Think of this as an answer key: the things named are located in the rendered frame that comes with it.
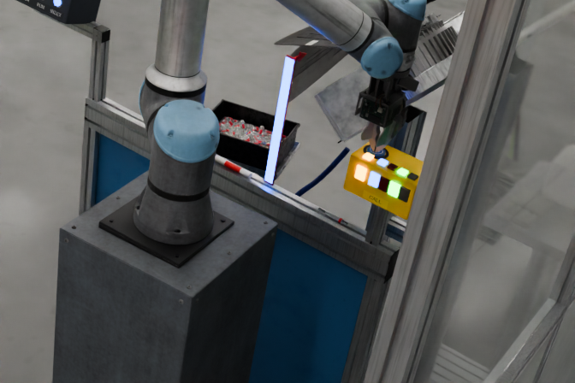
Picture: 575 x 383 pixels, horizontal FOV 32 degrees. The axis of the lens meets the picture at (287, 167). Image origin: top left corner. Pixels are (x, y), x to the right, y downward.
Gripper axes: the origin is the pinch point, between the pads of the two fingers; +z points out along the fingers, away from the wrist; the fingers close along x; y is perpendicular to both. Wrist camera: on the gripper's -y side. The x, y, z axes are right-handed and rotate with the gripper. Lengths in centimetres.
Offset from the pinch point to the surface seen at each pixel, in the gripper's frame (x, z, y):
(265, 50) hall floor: -159, 110, -210
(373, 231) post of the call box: 4.1, 19.9, 1.2
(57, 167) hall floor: -152, 109, -64
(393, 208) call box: 8.8, 9.2, 5.2
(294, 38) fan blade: -32.6, -7.7, -14.5
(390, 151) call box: 2.1, 1.7, -2.4
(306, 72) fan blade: -39, 11, -35
